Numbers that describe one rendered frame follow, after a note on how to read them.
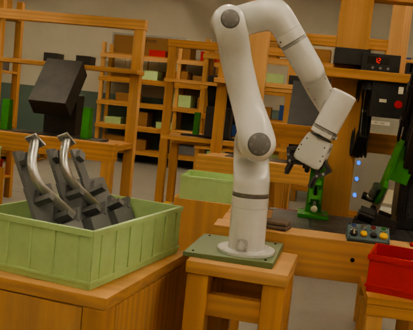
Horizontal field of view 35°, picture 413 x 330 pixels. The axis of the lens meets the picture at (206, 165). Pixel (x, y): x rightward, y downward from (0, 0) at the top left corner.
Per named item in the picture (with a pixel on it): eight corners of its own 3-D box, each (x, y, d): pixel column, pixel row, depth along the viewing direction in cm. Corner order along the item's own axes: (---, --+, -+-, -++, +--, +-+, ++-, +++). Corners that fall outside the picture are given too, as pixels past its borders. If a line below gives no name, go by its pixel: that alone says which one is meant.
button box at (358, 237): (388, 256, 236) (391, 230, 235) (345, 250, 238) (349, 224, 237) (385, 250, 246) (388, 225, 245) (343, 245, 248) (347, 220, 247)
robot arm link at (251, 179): (233, 197, 211) (240, 122, 208) (229, 188, 229) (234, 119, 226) (271, 200, 211) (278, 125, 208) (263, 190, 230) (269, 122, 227)
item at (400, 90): (410, 120, 279) (414, 84, 277) (368, 116, 281) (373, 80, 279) (405, 119, 291) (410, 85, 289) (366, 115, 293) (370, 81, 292)
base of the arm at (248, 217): (267, 261, 207) (272, 203, 205) (210, 253, 213) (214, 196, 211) (280, 249, 225) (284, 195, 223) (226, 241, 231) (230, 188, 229)
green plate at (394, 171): (401, 197, 256) (423, 147, 253) (381, 189, 257) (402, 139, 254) (397, 194, 267) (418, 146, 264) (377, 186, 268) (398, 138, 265)
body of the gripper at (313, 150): (339, 142, 218) (322, 171, 220) (313, 128, 222) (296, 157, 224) (333, 141, 211) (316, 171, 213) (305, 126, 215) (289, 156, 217)
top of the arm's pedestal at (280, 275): (286, 288, 201) (288, 275, 200) (185, 272, 208) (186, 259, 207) (296, 265, 232) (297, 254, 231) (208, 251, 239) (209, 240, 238)
